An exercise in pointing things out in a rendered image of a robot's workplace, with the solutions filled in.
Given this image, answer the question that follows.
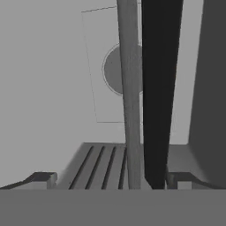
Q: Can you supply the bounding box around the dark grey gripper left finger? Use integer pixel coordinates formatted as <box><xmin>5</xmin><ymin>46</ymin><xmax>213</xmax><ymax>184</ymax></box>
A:
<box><xmin>0</xmin><ymin>171</ymin><xmax>58</xmax><ymax>190</ymax></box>

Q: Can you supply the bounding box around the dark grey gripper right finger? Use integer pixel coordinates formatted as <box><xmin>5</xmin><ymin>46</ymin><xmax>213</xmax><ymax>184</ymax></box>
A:
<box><xmin>165</xmin><ymin>172</ymin><xmax>226</xmax><ymax>190</ymax></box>

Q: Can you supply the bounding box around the black oven door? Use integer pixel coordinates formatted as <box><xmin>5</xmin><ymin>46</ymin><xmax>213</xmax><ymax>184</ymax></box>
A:
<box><xmin>141</xmin><ymin>0</ymin><xmax>185</xmax><ymax>190</ymax></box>

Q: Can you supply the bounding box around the grey slatted vent panel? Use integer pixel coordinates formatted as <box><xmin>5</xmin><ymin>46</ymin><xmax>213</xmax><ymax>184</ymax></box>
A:
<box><xmin>56</xmin><ymin>142</ymin><xmax>130</xmax><ymax>190</ymax></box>

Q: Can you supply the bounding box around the dark grey cupboard panel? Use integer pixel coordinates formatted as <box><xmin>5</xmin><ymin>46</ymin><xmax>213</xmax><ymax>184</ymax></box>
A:
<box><xmin>168</xmin><ymin>0</ymin><xmax>226</xmax><ymax>189</ymax></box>

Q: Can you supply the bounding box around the grey oven door handle bar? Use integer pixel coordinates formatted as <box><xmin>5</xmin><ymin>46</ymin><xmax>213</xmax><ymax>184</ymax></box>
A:
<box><xmin>116</xmin><ymin>0</ymin><xmax>146</xmax><ymax>190</ymax></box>

